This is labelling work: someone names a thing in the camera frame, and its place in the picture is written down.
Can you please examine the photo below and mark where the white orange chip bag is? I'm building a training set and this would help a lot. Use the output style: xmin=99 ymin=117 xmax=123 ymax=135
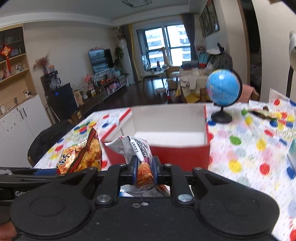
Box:
xmin=104 ymin=135 xmax=155 ymax=187

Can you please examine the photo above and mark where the red cardboard box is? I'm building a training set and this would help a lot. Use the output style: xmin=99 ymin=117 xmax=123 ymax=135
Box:
xmin=100 ymin=103 xmax=210 ymax=171

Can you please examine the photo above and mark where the blue desk globe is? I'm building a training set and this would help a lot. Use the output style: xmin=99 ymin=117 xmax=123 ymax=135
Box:
xmin=206 ymin=69 xmax=243 ymax=124

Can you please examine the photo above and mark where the white desk lamp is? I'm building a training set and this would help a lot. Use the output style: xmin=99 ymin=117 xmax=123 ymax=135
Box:
xmin=286 ymin=31 xmax=296 ymax=97

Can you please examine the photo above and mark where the tissue pack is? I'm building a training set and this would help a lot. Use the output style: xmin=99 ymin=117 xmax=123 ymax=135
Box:
xmin=287 ymin=138 xmax=296 ymax=171

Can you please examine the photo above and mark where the wall television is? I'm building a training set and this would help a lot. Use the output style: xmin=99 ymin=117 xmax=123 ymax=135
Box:
xmin=88 ymin=49 xmax=114 ymax=75

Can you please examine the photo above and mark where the long tv console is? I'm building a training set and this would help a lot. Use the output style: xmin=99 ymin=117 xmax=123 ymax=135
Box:
xmin=78 ymin=75 xmax=127 ymax=115

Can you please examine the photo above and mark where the balloon pattern tablecloth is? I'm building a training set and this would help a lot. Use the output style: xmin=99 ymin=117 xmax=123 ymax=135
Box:
xmin=36 ymin=90 xmax=295 ymax=240

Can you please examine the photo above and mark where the dark snack wrapper far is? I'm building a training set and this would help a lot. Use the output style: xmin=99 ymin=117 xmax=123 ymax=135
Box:
xmin=248 ymin=108 xmax=278 ymax=121

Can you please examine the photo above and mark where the orange potato chip bag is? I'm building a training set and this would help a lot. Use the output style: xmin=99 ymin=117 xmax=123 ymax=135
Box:
xmin=56 ymin=128 xmax=102 ymax=174

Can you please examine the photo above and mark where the white wooden cabinet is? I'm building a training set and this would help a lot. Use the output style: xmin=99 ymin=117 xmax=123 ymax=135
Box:
xmin=0 ymin=95 xmax=51 ymax=167

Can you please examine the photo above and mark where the black chair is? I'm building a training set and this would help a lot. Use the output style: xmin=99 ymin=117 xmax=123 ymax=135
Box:
xmin=27 ymin=120 xmax=74 ymax=166

